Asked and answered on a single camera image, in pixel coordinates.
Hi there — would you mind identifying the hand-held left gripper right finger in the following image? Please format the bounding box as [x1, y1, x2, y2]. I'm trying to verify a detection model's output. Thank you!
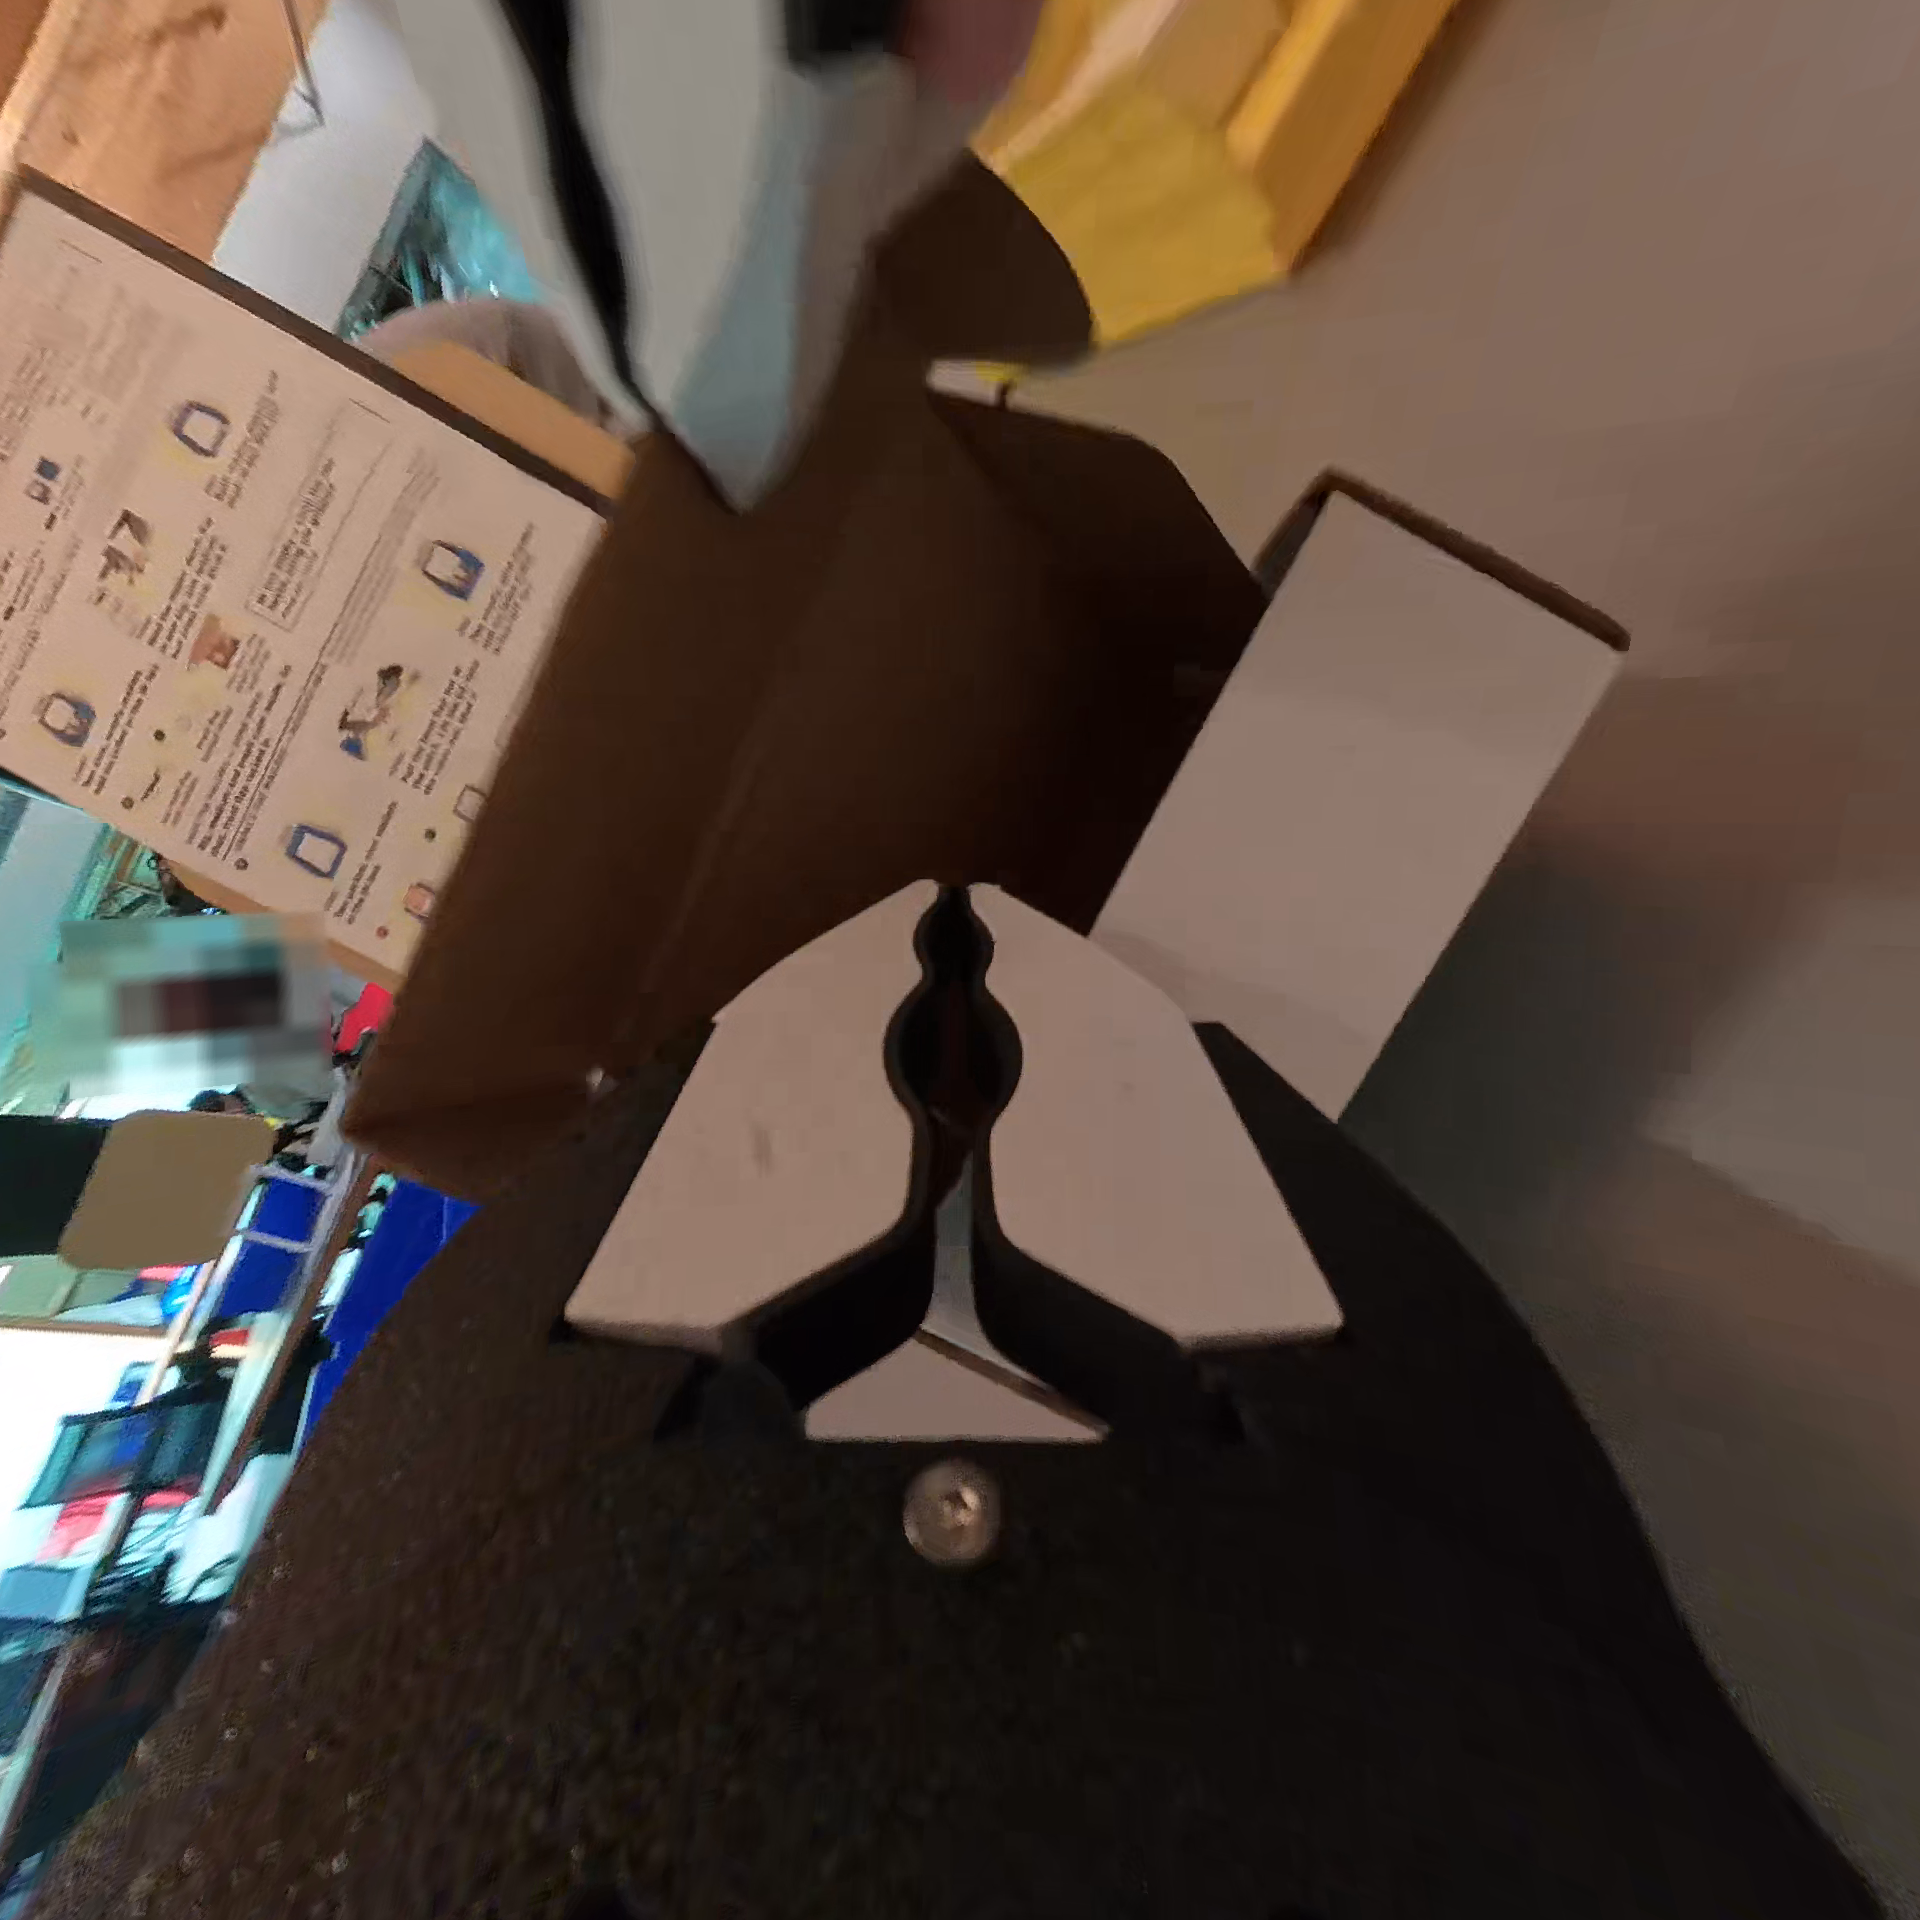
[944, 877, 1347, 1356]

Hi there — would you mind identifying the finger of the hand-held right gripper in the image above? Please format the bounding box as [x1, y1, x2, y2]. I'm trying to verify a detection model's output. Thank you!
[384, 0, 662, 436]
[554, 0, 984, 515]

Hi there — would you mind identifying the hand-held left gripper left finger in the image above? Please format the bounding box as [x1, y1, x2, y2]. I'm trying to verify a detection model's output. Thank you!
[562, 877, 963, 1373]

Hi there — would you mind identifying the white cardboard box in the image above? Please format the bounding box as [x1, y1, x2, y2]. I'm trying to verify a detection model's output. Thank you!
[336, 356, 1631, 1446]

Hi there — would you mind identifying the brown cardboard backing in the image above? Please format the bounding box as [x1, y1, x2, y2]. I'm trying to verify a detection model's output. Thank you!
[353, 289, 638, 506]

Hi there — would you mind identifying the yellow plastic bin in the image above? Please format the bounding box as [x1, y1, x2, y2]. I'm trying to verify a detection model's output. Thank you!
[966, 0, 1469, 359]

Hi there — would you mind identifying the tan rounded panel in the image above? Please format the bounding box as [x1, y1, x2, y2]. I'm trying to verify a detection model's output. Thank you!
[58, 1110, 282, 1273]

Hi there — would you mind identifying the printed instruction sheet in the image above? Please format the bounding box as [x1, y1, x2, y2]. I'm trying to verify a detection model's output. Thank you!
[0, 165, 633, 990]

